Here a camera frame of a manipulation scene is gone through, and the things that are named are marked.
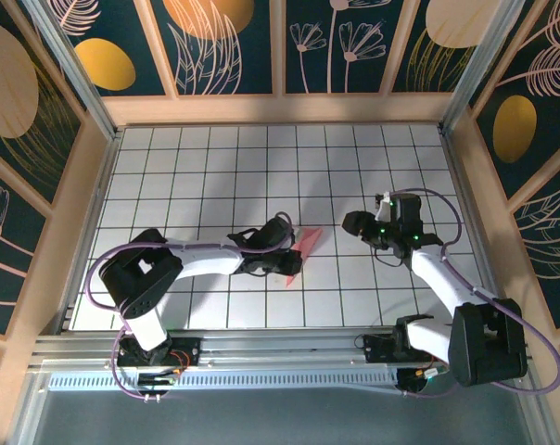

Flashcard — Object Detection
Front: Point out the pink paper sheet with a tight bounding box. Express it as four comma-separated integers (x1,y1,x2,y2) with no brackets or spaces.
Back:
284,225,326,290

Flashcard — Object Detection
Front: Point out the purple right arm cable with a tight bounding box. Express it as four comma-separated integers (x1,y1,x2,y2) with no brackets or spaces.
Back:
400,186,560,399

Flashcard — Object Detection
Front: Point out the black controller box with wires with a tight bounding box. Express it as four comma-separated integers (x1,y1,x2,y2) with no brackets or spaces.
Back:
137,370,180,401
395,366,450,396

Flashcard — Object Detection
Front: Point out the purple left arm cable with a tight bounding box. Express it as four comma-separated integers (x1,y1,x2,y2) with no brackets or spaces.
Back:
84,210,299,403

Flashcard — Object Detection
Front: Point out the aluminium corner post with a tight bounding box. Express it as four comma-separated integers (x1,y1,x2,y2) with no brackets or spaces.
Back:
22,0,124,140
439,0,528,135

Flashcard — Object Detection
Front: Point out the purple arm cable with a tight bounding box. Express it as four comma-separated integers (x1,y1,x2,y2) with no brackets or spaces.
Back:
400,186,560,399
84,210,299,403

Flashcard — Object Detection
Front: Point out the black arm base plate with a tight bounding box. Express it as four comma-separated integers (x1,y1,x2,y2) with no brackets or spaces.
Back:
363,333,448,365
116,336,203,368

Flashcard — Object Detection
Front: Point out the aluminium frame rail with grooves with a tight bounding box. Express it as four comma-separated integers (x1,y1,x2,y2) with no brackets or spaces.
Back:
28,326,534,372

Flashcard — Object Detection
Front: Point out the aluminium table side rail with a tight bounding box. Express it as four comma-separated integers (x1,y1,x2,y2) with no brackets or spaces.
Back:
439,127,515,328
55,128,126,336

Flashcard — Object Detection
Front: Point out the grey slotted cable duct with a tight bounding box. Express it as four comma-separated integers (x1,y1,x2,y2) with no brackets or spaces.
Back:
47,373,400,391

